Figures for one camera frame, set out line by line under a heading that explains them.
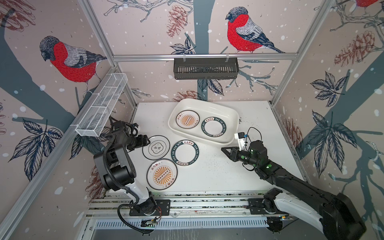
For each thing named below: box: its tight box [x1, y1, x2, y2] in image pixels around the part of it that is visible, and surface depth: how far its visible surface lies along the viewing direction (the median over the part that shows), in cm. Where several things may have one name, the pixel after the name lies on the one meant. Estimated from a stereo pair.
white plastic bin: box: [168, 98, 240, 147], surface depth 109 cm
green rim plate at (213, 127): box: [201, 116, 227, 138], surface depth 108 cm
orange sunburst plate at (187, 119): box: [175, 110, 200, 129], surface depth 111 cm
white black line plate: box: [142, 135, 171, 160], surface depth 97 cm
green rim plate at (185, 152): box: [170, 139, 200, 166], surface depth 95 cm
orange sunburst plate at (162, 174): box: [146, 158, 178, 191], surface depth 86 cm
